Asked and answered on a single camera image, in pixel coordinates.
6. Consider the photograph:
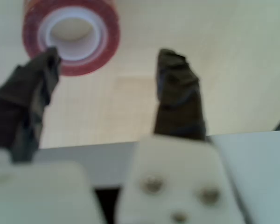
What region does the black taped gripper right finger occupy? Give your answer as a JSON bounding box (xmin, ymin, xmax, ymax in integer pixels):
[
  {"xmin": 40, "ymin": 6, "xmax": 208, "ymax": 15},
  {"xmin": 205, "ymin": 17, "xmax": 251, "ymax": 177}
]
[{"xmin": 153, "ymin": 48, "xmax": 208, "ymax": 141}]

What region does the red tape roll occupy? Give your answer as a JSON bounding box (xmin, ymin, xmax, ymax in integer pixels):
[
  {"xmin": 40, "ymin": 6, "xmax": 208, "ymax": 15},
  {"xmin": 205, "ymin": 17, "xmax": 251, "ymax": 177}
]
[{"xmin": 22, "ymin": 0, "xmax": 121, "ymax": 77}]

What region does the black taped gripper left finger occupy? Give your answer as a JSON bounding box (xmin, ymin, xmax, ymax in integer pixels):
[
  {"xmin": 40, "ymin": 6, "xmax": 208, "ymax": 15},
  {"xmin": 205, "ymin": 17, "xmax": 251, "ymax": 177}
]
[{"xmin": 0, "ymin": 47, "xmax": 62, "ymax": 163}]

